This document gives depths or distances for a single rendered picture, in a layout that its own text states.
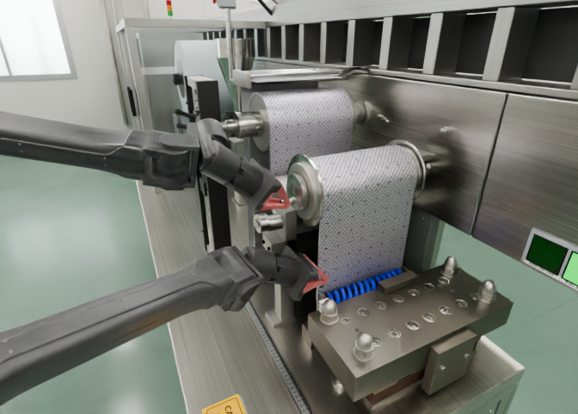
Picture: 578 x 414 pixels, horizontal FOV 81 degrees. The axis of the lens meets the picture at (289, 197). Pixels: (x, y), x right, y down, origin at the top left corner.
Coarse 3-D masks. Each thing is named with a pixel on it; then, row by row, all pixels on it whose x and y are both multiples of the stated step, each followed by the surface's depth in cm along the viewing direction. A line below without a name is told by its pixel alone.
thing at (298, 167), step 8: (296, 168) 68; (304, 168) 65; (416, 168) 73; (304, 176) 65; (312, 176) 64; (416, 176) 73; (312, 184) 63; (312, 192) 63; (312, 200) 64; (312, 208) 64; (304, 216) 68; (312, 216) 66
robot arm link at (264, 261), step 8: (248, 248) 62; (256, 248) 62; (248, 256) 60; (256, 256) 60; (264, 256) 61; (272, 256) 62; (256, 264) 59; (264, 264) 60; (272, 264) 61; (264, 272) 60; (272, 272) 61; (264, 280) 62
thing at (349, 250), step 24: (360, 216) 70; (384, 216) 73; (408, 216) 76; (336, 240) 69; (360, 240) 72; (384, 240) 76; (336, 264) 72; (360, 264) 75; (384, 264) 79; (336, 288) 75
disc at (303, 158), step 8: (296, 160) 69; (304, 160) 65; (288, 168) 73; (312, 168) 63; (320, 184) 62; (320, 192) 62; (320, 200) 63; (320, 208) 63; (320, 216) 64; (304, 224) 71; (312, 224) 67
